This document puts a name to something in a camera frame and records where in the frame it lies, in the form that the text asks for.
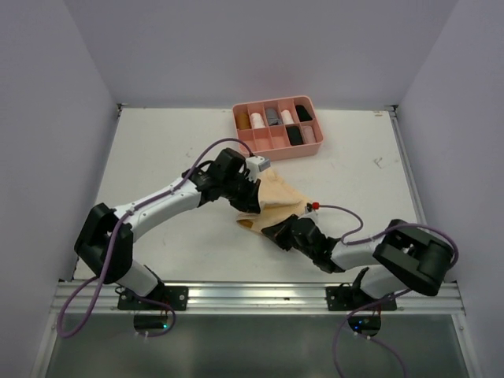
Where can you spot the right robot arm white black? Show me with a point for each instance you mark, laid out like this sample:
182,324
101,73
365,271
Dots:
404,256

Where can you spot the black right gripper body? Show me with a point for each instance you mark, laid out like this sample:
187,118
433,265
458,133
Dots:
303,249

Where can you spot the beige underwear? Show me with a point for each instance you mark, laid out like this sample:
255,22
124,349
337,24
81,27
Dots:
277,199

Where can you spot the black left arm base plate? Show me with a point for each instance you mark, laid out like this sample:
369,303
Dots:
174,296

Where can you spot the pink divided organizer tray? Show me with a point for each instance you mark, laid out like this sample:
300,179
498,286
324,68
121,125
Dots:
272,141

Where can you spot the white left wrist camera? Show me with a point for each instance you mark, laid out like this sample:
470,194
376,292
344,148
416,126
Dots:
257,164

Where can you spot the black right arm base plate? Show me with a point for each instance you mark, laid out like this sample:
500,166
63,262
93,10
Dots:
354,295

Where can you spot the aluminium table frame rail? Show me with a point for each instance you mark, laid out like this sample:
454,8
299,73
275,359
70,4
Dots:
360,174

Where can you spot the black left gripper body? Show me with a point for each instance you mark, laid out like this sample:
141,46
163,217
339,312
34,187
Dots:
239,190

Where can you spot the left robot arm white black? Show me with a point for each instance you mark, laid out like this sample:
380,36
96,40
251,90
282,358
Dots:
106,241

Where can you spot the pink underwear cream waistband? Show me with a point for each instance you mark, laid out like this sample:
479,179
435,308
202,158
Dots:
308,134

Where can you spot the grey rolled underwear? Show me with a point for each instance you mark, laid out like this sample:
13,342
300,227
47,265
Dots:
272,117

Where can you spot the brown rolled underwear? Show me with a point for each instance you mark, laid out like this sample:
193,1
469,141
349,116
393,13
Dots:
242,121

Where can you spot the black rolled underwear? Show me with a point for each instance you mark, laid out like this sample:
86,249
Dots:
303,113

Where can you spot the black underwear orange trim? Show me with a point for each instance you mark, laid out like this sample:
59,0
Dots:
294,135

